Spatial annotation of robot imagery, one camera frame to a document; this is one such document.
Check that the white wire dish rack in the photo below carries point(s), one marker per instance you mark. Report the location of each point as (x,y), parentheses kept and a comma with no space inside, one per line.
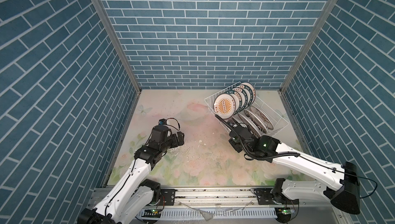
(278,121)

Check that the white vent grille strip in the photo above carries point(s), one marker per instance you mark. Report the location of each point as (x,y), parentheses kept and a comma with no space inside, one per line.
(171,214)

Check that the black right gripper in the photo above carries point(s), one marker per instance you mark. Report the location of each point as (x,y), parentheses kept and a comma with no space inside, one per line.
(233,143)

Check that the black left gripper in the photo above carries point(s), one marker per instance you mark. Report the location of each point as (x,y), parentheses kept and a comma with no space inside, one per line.
(181,139)

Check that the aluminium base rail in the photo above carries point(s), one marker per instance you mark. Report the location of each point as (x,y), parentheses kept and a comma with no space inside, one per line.
(216,196)

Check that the aluminium right corner post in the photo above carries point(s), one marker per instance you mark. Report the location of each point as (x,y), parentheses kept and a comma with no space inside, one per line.
(327,8)

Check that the red rim small plate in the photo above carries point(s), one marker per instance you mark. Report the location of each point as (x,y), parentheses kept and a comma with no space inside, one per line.
(253,90)

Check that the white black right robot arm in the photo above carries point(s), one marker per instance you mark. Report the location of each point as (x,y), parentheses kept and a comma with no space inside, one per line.
(336,183)

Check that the aluminium left corner post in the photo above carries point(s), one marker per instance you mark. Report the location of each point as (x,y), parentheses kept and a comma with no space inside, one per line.
(104,18)

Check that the aluminium corner post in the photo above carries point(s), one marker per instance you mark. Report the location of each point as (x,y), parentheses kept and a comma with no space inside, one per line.
(327,8)
(104,18)

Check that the clear plastic piece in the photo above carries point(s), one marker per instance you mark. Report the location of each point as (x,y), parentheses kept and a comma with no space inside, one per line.
(217,212)

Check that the right green circuit board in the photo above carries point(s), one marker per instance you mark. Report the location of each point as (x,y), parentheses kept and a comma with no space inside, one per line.
(284,212)

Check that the orange sunburst small plate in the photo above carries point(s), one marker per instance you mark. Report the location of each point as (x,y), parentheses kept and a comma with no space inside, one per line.
(224,106)

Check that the green circuit board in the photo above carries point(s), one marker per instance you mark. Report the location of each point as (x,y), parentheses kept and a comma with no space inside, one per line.
(151,213)
(284,212)

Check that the left green circuit board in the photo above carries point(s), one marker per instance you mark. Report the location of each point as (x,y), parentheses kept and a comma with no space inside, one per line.
(151,213)

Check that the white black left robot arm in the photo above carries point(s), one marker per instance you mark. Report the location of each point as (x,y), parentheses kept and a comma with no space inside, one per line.
(134,191)

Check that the green rim small plate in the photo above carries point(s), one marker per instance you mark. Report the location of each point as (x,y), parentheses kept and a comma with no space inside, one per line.
(248,92)
(237,98)
(244,97)

